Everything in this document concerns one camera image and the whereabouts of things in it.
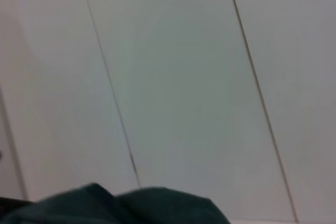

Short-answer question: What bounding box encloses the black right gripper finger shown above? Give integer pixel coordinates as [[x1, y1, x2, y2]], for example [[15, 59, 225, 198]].
[[0, 197, 37, 214]]

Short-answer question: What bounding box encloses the dark teal insulated lunch bag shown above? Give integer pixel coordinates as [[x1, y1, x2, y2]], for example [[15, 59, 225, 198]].
[[0, 183, 232, 224]]

